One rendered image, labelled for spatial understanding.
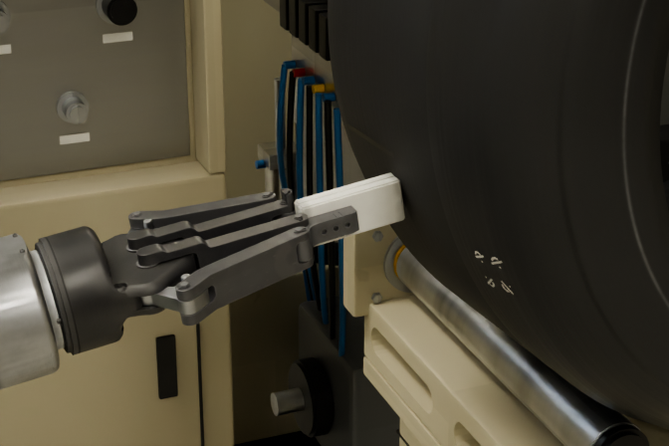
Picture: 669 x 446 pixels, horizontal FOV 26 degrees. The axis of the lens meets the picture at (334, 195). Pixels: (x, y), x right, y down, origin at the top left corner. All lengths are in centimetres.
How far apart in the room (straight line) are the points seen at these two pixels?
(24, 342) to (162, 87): 65
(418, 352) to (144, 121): 43
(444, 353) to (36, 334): 45
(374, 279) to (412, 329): 6
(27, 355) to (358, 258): 46
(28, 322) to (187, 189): 63
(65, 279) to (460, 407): 39
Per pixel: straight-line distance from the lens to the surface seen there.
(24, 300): 87
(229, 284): 88
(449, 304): 119
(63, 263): 88
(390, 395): 128
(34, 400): 153
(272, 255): 89
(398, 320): 126
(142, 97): 148
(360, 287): 128
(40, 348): 88
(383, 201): 95
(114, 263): 91
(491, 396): 116
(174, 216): 95
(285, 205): 94
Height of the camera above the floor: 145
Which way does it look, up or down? 23 degrees down
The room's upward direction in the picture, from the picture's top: straight up
